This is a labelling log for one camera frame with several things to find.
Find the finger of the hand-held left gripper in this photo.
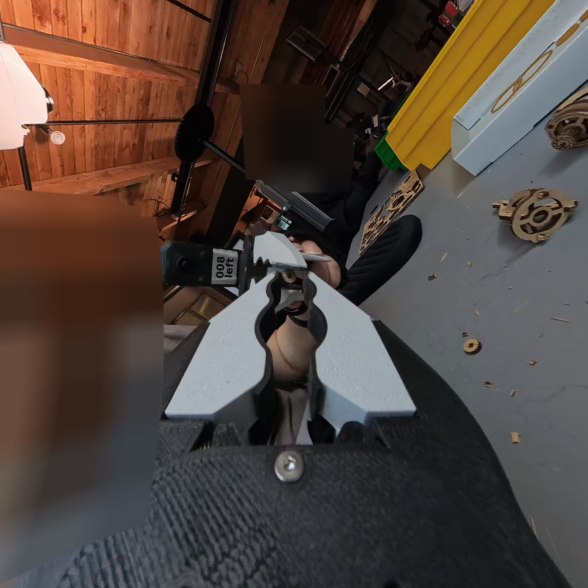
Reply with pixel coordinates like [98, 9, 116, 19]
[274, 286, 307, 314]
[249, 231, 332, 273]

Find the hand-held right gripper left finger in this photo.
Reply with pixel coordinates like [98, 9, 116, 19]
[164, 275, 277, 444]

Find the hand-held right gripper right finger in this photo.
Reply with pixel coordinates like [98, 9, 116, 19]
[299, 271, 417, 448]

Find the laser-cut wooden parts sheet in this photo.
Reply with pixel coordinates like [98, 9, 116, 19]
[357, 169, 424, 254]

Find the person's left forearm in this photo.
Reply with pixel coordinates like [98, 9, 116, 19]
[266, 317, 319, 384]

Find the person's left hand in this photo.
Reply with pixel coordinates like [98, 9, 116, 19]
[294, 239, 343, 290]

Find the black padded armrest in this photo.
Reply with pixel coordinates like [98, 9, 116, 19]
[337, 214, 423, 307]

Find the black ribbed disc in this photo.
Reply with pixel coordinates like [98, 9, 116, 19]
[176, 102, 217, 162]

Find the green plastic bin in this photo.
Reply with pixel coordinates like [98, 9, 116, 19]
[373, 132, 410, 172]

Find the yellow plastic bin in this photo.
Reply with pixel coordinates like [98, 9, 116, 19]
[385, 0, 557, 172]

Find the white cardboard box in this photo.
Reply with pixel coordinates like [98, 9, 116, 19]
[451, 7, 588, 176]

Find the white lamp shade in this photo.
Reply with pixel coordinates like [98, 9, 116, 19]
[0, 39, 50, 151]

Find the wooden shaft wheel assembly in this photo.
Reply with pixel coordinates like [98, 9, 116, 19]
[545, 88, 588, 151]

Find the metal frame rail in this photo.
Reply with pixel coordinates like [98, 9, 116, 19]
[254, 179, 334, 231]

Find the wooden spoked wheel frame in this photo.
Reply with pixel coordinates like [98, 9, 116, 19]
[492, 188, 579, 243]

